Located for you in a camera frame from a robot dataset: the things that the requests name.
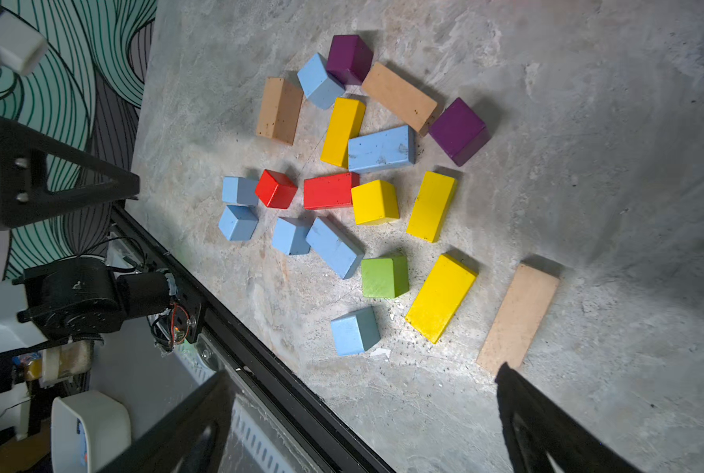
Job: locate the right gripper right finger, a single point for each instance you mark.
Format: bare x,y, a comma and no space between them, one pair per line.
539,435

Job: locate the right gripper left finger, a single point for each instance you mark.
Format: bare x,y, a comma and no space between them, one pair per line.
191,438

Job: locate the blue cube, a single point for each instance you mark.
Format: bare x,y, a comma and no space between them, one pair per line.
240,191
318,85
290,236
238,223
356,332

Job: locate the wooden block right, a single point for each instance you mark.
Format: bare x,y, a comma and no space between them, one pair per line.
523,308

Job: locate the wooden block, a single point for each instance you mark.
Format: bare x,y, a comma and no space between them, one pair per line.
280,110
523,308

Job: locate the yellow long block right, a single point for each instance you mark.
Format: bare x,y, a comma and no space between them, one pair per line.
440,297

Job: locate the yellow long block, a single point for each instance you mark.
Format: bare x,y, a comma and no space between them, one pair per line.
345,124
440,297

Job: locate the blue cube bottom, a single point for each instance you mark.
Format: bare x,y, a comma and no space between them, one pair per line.
356,332

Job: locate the green cube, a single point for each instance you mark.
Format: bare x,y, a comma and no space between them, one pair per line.
385,277

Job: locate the blue long block lower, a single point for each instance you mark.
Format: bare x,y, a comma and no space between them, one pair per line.
338,251

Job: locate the blue long block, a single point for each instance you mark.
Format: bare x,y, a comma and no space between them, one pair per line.
338,251
390,149

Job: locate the yellow block small upright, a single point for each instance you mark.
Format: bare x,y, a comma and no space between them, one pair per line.
431,206

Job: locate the red cube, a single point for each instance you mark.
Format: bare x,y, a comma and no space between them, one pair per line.
275,190

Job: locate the yellow cube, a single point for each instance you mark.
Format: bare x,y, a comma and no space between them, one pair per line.
375,203

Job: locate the red long block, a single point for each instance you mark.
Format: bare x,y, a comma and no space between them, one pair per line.
330,192

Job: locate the purple cube right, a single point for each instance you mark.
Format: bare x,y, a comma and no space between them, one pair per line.
460,132

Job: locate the purple cube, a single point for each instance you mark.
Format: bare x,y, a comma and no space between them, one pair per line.
460,132
349,59

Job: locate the blue long block centre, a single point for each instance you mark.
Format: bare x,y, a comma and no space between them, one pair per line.
390,149

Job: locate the wooden block left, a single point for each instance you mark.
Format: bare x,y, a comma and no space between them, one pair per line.
280,110

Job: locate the wooden block angled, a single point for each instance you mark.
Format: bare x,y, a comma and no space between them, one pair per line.
409,104

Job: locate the yellow long block left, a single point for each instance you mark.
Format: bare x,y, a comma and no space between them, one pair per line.
345,124

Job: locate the purple cube left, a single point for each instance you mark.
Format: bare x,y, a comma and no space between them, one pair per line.
349,59

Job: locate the white slotted cable duct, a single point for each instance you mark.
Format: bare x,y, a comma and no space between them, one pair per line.
257,442

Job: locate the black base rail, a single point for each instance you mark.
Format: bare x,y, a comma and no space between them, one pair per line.
320,431

